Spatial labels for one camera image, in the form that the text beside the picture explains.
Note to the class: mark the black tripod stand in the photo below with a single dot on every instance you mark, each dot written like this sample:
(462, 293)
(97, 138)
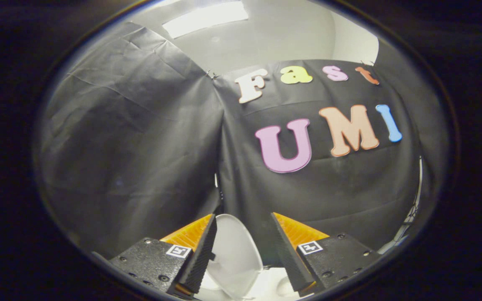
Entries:
(411, 215)

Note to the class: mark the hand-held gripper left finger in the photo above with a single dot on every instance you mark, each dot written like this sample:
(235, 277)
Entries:
(201, 259)

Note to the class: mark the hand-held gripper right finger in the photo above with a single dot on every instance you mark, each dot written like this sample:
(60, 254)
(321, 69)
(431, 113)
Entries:
(289, 259)

